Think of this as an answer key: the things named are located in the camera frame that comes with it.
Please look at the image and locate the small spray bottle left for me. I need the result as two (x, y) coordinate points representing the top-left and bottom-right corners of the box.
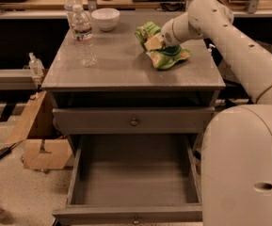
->
(29, 53), (44, 77)

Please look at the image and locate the green rice chip bag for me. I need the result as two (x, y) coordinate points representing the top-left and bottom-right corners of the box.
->
(135, 22), (192, 70)

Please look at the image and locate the white pump bottle top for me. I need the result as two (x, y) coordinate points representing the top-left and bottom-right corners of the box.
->
(207, 43), (216, 54)

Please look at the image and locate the grey upper drawer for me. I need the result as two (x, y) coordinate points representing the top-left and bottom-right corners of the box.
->
(53, 107), (215, 135)

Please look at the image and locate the rear clear water bottle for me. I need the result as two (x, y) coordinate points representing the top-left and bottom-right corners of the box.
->
(64, 0), (82, 26)

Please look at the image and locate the clear water bottle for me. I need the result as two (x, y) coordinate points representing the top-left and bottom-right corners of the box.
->
(71, 5), (97, 67)
(64, 0), (82, 26)

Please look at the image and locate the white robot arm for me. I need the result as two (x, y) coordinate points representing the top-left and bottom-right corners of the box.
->
(144, 0), (272, 226)

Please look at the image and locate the flat cardboard on left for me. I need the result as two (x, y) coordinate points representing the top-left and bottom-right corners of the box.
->
(6, 91), (74, 170)

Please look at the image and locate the grey drawer cabinet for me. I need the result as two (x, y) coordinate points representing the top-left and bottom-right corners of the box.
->
(40, 10), (227, 226)

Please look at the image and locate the black power adapter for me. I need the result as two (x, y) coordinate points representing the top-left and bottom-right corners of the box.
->
(0, 141), (21, 160)

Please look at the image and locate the white ceramic bowl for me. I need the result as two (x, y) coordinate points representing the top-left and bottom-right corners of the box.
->
(91, 8), (120, 32)

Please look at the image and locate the open grey lower drawer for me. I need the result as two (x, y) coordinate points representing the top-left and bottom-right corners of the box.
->
(53, 134), (202, 226)

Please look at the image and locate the front clear water bottle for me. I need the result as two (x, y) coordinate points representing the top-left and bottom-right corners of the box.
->
(71, 5), (97, 67)

